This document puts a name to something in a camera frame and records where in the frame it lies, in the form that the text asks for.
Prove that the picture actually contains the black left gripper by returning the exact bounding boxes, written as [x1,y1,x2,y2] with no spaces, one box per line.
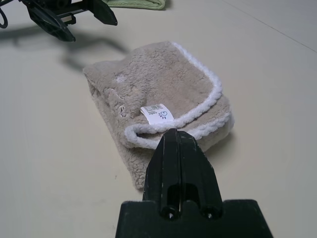
[21,0,118,43]

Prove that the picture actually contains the folded green towel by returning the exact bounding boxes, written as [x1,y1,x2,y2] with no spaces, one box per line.
[106,0,166,11]

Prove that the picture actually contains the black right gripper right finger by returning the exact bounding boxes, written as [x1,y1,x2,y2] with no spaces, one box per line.
[177,130,223,221]

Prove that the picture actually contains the beige towel with white trim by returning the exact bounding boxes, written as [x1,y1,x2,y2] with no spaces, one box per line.
[82,41,235,190]

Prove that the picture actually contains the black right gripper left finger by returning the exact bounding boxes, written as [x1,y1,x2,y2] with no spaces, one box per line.
[142,127,183,219]

